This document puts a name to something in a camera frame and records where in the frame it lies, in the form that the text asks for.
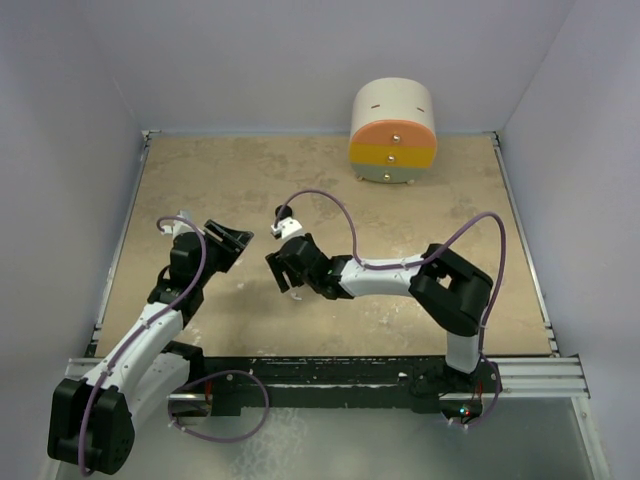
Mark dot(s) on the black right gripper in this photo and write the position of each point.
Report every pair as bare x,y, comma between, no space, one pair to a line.
276,264

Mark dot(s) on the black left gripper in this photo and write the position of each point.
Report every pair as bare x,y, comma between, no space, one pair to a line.
230,245

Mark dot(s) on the black round earbud case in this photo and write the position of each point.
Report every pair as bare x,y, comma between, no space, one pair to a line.
286,211

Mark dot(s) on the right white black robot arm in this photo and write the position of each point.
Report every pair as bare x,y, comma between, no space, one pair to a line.
452,291

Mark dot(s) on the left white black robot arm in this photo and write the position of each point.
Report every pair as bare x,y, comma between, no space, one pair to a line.
94,418

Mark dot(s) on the white round drawer cabinet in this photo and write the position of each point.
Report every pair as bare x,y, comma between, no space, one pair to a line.
392,135

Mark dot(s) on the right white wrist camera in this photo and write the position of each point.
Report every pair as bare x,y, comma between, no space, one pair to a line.
287,229

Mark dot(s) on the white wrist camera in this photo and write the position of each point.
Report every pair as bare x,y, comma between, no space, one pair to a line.
287,229
175,225

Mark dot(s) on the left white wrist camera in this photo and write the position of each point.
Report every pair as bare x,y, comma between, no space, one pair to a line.
175,225

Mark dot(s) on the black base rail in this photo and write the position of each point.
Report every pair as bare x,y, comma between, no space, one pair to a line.
418,383

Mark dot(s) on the aluminium frame rail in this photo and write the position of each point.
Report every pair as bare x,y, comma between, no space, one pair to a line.
537,376

